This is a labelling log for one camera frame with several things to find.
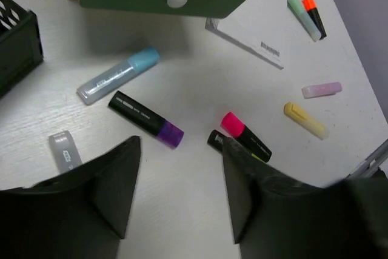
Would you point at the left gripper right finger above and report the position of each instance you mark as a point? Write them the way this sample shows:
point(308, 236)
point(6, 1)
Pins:
point(247, 180)

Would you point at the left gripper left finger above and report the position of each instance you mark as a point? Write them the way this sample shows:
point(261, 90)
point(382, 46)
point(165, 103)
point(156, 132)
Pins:
point(98, 193)

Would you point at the black yellow highlighter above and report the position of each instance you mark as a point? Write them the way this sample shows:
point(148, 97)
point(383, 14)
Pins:
point(218, 140)

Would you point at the black pink highlighter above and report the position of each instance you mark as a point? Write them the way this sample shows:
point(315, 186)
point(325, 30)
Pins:
point(239, 131)

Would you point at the black purple highlighter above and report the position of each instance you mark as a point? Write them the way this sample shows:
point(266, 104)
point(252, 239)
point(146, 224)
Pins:
point(146, 119)

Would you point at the green pastel highlighter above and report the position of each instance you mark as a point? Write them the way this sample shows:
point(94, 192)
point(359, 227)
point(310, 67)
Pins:
point(301, 14)

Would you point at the black orange highlighter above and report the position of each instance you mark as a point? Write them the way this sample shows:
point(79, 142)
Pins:
point(312, 10)

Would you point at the orange pastel highlighter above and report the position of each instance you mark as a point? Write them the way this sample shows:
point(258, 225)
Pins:
point(64, 151)

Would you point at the yellow pastel highlighter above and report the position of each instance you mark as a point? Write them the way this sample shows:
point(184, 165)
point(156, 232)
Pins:
point(306, 121)

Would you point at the blue pastel highlighter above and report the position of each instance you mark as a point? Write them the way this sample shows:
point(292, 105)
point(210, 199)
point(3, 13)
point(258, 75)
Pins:
point(118, 75)

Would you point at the lilac pastel highlighter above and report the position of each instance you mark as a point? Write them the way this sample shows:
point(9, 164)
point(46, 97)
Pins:
point(320, 90)

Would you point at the white booklet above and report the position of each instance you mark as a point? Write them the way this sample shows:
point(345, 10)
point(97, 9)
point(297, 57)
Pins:
point(256, 26)

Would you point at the black file organizer rack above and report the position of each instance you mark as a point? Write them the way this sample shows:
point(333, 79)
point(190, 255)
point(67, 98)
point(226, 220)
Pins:
point(21, 46)

